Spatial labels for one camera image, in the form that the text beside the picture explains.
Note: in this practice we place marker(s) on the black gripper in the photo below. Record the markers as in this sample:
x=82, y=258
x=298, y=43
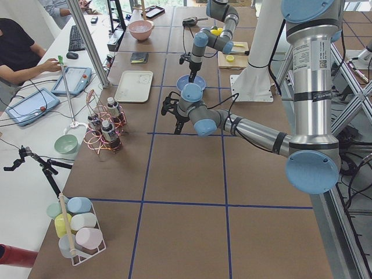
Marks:
x=193, y=66
x=181, y=117

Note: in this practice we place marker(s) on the blue round plate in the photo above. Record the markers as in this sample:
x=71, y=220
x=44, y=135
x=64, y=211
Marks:
x=183, y=80

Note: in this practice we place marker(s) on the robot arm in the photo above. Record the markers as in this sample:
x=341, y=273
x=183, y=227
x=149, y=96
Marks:
x=223, y=12
x=310, y=27

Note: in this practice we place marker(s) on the half lemon slice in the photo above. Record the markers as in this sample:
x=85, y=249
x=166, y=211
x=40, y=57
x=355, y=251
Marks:
x=230, y=58

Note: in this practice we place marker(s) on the wooden cutting board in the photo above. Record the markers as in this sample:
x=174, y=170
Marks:
x=240, y=62

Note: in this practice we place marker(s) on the large yellow lemon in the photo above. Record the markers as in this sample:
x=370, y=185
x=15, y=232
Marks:
x=216, y=32

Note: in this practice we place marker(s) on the steel ice scoop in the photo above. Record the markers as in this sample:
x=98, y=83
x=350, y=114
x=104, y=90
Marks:
x=192, y=21

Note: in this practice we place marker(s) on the cream bear tray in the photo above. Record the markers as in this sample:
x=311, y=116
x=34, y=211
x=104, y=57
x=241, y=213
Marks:
x=134, y=86

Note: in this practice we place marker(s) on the grey folded cloth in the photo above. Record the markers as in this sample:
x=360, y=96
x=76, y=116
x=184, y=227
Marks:
x=139, y=58

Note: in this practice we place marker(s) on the pink bowl of ice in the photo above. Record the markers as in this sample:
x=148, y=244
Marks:
x=141, y=29

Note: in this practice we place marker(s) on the tea bottle front right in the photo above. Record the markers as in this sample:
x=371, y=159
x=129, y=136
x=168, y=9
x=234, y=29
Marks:
x=114, y=110

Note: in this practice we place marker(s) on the tea bottle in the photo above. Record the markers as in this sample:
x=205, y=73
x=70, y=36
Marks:
x=95, y=123
x=109, y=133
x=114, y=110

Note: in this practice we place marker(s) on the tea bottle front left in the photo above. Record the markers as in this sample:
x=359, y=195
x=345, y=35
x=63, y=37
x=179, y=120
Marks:
x=109, y=133

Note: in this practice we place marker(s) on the tea bottle back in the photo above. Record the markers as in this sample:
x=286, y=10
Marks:
x=95, y=123

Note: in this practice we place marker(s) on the teach pendant far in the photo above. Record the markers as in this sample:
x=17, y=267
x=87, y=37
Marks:
x=77, y=79

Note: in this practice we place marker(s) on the teach pendant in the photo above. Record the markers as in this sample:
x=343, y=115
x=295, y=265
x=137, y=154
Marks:
x=77, y=79
x=32, y=107

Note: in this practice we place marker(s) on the green bowl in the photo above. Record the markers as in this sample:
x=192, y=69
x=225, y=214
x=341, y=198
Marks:
x=66, y=144

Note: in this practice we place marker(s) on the black keyboard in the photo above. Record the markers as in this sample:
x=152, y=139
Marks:
x=76, y=42

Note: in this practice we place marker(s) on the computer mouse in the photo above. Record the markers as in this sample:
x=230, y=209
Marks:
x=72, y=55

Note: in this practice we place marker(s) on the teach pendant near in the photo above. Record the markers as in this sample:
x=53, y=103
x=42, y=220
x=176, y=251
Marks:
x=32, y=107

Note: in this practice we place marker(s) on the person in black shirt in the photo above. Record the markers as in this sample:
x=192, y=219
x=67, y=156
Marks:
x=21, y=55

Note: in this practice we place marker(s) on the red bottle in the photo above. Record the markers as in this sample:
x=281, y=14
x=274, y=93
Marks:
x=18, y=257

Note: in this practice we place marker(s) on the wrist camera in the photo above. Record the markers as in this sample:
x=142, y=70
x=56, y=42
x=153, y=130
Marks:
x=169, y=105
x=185, y=57

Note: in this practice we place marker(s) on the steel knife handle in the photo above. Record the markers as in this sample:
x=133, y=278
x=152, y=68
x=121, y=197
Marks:
x=245, y=53

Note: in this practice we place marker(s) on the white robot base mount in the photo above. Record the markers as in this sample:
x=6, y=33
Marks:
x=253, y=84

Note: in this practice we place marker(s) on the copper wire bottle rack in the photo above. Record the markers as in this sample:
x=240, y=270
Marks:
x=94, y=142

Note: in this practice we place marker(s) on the aluminium frame post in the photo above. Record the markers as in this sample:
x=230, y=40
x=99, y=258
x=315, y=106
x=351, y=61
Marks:
x=79, y=20

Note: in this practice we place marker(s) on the white wire cup rack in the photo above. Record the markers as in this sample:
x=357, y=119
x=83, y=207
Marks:
x=77, y=227

